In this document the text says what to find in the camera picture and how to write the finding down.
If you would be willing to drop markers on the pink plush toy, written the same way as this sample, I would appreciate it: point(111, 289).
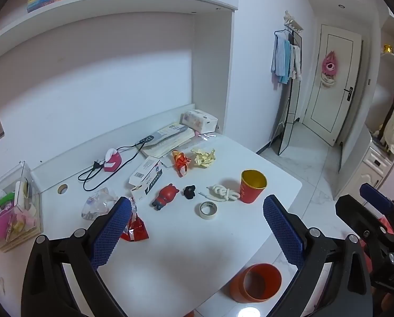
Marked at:
point(329, 66)

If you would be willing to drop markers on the small gold ornament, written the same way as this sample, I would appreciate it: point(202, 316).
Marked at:
point(387, 49)

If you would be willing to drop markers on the cream cabinet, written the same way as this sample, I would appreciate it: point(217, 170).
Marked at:
point(377, 168)

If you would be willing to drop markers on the clear acrylic organizer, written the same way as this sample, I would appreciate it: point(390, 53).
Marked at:
point(17, 224)

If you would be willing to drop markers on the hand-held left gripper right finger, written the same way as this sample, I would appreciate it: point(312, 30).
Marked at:
point(282, 231)

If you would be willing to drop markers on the white box with dark stripe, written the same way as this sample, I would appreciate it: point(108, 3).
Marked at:
point(148, 190)

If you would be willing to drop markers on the floral tissue box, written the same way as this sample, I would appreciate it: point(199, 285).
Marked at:
point(199, 120)

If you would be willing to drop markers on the white wall shelf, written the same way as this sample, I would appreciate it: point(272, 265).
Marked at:
point(101, 10)

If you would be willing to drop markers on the red orange crumpled wrapper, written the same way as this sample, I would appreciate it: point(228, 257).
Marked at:
point(180, 161)

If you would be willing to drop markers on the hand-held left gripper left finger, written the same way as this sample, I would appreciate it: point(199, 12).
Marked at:
point(112, 234)

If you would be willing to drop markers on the small black object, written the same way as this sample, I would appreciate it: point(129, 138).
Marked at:
point(189, 192)

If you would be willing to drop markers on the red cup with gold inside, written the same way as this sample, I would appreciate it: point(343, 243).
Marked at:
point(249, 194)

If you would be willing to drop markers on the white room door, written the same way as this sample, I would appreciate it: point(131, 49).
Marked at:
point(335, 112)

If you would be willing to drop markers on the orange round bin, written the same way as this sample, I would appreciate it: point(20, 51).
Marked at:
point(239, 287)

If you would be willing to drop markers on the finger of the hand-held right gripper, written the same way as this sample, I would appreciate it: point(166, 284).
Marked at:
point(372, 193)
point(355, 214)

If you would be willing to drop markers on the white cardboard box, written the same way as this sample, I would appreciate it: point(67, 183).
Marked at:
point(145, 171)

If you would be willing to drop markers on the white desk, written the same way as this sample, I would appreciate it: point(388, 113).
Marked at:
point(190, 257)

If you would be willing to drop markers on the pink white tape dispenser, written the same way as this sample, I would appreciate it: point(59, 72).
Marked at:
point(112, 161)

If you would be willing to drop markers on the light blue hanging garment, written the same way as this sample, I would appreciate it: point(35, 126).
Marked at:
point(281, 59)

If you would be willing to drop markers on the red snack wrapper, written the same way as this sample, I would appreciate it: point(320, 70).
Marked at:
point(137, 231)

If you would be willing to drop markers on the small white sticks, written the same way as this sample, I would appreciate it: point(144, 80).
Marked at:
point(206, 136)

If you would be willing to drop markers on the red toy figure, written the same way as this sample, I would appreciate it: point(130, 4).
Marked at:
point(165, 196)

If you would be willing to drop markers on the crumpled clear plastic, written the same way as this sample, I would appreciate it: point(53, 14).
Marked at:
point(96, 204)

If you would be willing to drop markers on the black framed standing mirror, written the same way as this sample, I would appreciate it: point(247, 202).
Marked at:
point(291, 115)

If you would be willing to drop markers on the crumpled yellow paper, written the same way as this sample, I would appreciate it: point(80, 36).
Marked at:
point(203, 157)

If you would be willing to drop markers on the green marker pen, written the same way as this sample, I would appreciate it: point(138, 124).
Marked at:
point(3, 200)

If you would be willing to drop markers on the beige tape roll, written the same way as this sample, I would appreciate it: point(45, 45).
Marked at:
point(206, 216)

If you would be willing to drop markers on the white hanging garment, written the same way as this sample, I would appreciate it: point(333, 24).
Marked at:
point(296, 62)

